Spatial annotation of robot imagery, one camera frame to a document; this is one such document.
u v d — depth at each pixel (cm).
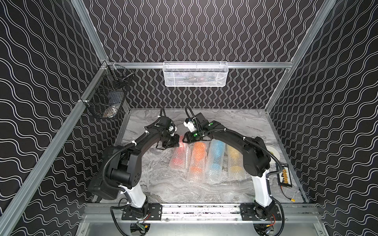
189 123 84
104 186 45
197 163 83
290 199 78
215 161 84
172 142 80
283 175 86
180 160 85
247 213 74
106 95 92
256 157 53
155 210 75
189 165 86
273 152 97
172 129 81
